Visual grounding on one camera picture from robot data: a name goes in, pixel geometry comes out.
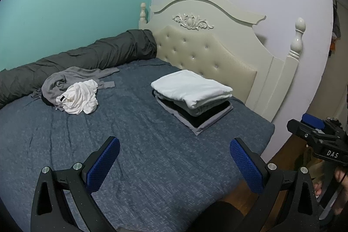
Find dark grey rolled duvet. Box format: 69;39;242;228
0;29;158;110

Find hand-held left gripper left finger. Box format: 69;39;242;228
30;136;121;232

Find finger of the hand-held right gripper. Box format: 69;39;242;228
287;119;327;141
301;113;328;130

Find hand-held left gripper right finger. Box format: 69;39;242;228
229;137;320;232

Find bed with blue patterned sheet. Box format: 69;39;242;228
0;58;275;232

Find light grey folded garment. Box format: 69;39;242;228
155;97;234;136

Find black crumpled garment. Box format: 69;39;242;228
41;95;56;107

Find grey crumpled garment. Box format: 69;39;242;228
31;66;120;107

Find cream bed post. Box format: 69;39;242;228
139;2;149;30
272;17;307;124

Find hanging grey garment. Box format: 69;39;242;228
332;0;342;39

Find white crumpled garment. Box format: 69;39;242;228
56;79;98;115

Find grey folded sweater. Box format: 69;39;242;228
154;91;231;116

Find person's right hand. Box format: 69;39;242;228
313;166;348;215

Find white long-sleeve shirt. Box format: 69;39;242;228
151;70;233;110

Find cream tufted headboard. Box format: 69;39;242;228
148;0;299;126

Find person's black trousers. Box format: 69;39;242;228
190;201;245;232

